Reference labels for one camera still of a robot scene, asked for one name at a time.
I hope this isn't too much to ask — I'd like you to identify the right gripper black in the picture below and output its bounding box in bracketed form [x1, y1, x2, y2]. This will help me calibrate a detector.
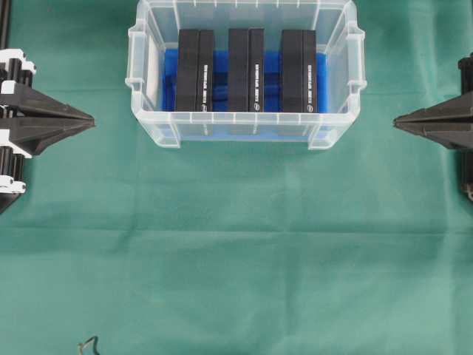
[393, 53, 473, 203]

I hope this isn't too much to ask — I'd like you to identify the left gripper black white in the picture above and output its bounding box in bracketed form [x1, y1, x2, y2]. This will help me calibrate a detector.
[1, 49, 95, 195]

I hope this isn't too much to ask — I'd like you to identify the black camera box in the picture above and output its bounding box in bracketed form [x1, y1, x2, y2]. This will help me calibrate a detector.
[228, 28, 265, 112]
[174, 30, 214, 112]
[280, 30, 318, 113]

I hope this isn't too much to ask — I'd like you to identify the clear plastic storage case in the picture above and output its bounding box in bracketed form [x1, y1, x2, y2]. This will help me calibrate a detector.
[125, 1, 367, 149]

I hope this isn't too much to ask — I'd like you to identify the green table cloth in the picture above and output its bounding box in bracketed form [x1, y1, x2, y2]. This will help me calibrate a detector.
[1, 1, 472, 354]

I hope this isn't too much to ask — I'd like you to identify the blue foam insert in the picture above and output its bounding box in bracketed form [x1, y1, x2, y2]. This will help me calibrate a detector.
[161, 49, 327, 141]

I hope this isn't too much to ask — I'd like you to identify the black frame rail left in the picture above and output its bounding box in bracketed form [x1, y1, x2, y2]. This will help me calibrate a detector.
[0, 0, 12, 50]

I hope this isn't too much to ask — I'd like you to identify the small wire piece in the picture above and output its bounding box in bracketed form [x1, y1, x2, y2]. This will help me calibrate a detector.
[76, 335, 101, 355]

